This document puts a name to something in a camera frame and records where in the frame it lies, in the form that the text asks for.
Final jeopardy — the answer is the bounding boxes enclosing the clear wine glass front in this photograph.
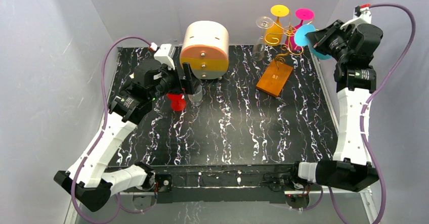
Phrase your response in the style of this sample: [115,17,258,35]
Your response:
[188,84,203,107]

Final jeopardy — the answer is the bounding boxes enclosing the clear wine glass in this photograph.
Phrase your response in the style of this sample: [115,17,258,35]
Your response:
[188,84,203,107]
[252,16,274,61]

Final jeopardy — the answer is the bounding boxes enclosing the blue wine glass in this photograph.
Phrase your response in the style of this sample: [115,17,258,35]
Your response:
[294,24,332,60]

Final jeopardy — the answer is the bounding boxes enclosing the red wine glass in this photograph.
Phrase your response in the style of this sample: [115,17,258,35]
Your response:
[167,94,186,111]

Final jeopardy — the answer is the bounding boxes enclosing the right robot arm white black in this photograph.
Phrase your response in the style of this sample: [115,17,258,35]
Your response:
[292,20,383,192]

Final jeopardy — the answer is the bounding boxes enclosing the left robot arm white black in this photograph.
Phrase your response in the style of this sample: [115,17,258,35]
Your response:
[54,44,337,212]

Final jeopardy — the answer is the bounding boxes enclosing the magenta wine glass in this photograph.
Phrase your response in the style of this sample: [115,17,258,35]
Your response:
[285,8,315,51]

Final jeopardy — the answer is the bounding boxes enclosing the yellow wine glass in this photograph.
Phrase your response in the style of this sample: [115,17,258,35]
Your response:
[265,5,289,46]

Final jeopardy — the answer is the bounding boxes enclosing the clear wine glass rear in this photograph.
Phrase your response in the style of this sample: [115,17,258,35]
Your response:
[252,16,274,61]

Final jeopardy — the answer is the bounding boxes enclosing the wooden rack base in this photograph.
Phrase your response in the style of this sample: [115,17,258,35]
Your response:
[256,61,293,97]

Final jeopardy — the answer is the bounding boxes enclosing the round pastel drawer cabinet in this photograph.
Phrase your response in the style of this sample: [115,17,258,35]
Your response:
[180,21,229,80]

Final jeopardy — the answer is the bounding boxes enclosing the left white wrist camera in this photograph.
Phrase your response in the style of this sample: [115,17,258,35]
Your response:
[149,42,176,70]

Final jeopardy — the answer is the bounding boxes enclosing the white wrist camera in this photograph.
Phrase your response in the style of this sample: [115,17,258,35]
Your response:
[149,42,176,70]
[340,4,372,30]

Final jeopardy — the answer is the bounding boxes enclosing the gold wire glass rack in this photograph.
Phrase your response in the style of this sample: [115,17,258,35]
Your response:
[274,23,304,63]

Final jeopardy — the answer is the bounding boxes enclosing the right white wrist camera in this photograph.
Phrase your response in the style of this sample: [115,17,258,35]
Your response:
[340,4,372,30]

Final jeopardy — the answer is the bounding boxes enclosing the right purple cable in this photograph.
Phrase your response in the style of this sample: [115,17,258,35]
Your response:
[302,3,417,224]

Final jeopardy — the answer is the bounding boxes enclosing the black front mounting rail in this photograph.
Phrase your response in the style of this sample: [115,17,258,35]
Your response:
[124,163,322,205]

